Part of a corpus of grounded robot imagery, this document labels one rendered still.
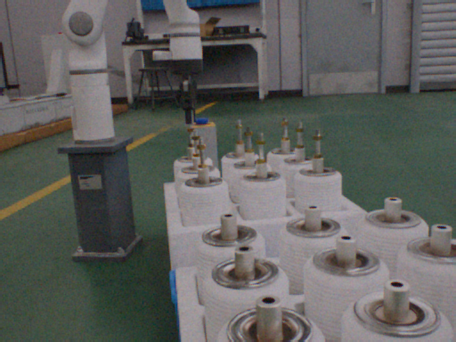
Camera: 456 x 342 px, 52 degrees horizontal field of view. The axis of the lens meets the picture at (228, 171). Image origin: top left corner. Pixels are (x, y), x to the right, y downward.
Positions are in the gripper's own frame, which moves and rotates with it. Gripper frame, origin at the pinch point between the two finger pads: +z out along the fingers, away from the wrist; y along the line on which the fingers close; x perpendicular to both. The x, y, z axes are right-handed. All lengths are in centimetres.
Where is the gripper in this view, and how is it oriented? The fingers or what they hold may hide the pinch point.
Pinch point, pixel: (190, 118)
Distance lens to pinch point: 115.3
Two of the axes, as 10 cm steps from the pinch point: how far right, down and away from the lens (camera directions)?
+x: -10.0, 0.4, 0.1
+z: 0.4, 9.7, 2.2
